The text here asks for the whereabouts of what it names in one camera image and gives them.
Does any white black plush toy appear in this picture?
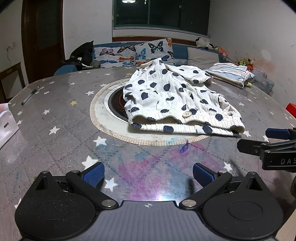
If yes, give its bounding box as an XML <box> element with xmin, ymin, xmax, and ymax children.
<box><xmin>195</xmin><ymin>37</ymin><xmax>216</xmax><ymax>49</ymax></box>

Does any dark wooden door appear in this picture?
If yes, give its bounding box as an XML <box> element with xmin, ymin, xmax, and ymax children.
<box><xmin>21</xmin><ymin>0</ymin><xmax>65</xmax><ymax>84</ymax></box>

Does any green framed window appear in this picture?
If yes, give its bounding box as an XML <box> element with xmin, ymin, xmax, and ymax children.
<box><xmin>112</xmin><ymin>0</ymin><xmax>211</xmax><ymax>36</ymax></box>

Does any butterfly pattern pillow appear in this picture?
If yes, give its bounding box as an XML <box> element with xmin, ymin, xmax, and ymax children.
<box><xmin>92</xmin><ymin>38</ymin><xmax>176</xmax><ymax>68</ymax></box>

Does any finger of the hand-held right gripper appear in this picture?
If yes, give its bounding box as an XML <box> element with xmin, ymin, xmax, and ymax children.
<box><xmin>237</xmin><ymin>138</ymin><xmax>296</xmax><ymax>154</ymax></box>
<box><xmin>265</xmin><ymin>127</ymin><xmax>296</xmax><ymax>141</ymax></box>

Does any grey cushion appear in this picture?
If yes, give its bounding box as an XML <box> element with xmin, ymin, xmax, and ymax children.
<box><xmin>187</xmin><ymin>47</ymin><xmax>220</xmax><ymax>68</ymax></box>

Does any blue sofa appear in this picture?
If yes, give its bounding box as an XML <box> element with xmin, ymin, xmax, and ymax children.
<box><xmin>54</xmin><ymin>41</ymin><xmax>234</xmax><ymax>76</ymax></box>

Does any round black induction cooker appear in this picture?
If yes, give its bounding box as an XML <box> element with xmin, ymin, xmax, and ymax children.
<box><xmin>95</xmin><ymin>81</ymin><xmax>208</xmax><ymax>141</ymax></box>

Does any white polka dot garment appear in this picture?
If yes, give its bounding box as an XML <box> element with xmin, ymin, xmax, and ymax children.
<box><xmin>122</xmin><ymin>58</ymin><xmax>245</xmax><ymax>137</ymax></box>

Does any black pen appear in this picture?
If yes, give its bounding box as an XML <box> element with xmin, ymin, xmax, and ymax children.
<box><xmin>21</xmin><ymin>86</ymin><xmax>40</xmax><ymax>106</ymax></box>

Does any clear plastic container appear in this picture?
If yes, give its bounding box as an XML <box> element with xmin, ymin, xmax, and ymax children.
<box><xmin>251</xmin><ymin>68</ymin><xmax>275</xmax><ymax>93</ymax></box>

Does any dark wooden table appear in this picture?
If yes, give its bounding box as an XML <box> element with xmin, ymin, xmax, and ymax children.
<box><xmin>0</xmin><ymin>61</ymin><xmax>26</xmax><ymax>103</ymax></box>

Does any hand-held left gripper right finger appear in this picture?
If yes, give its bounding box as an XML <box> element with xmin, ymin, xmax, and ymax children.
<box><xmin>179</xmin><ymin>163</ymin><xmax>264</xmax><ymax>210</ymax></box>

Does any black bag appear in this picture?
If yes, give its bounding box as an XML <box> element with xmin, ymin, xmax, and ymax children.
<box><xmin>61</xmin><ymin>40</ymin><xmax>101</xmax><ymax>69</ymax></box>

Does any grey star tablecloth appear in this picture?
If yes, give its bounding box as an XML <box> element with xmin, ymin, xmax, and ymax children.
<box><xmin>0</xmin><ymin>67</ymin><xmax>296</xmax><ymax>241</ymax></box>

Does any white box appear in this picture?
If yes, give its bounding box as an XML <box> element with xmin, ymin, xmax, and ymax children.
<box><xmin>0</xmin><ymin>103</ymin><xmax>19</xmax><ymax>149</ymax></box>

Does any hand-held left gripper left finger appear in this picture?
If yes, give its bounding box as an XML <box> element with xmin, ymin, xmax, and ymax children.
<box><xmin>32</xmin><ymin>162</ymin><xmax>119</xmax><ymax>209</ymax></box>

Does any folded striped cloth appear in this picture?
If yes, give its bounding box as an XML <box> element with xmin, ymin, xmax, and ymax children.
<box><xmin>205</xmin><ymin>62</ymin><xmax>255</xmax><ymax>90</ymax></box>

